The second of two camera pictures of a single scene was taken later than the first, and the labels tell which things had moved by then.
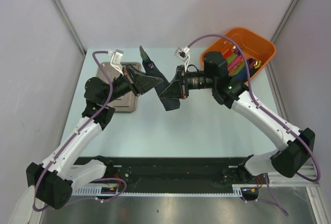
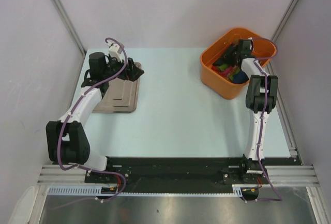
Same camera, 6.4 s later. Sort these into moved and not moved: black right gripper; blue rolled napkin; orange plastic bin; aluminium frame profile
Moved: black right gripper
Not moved: aluminium frame profile; blue rolled napkin; orange plastic bin
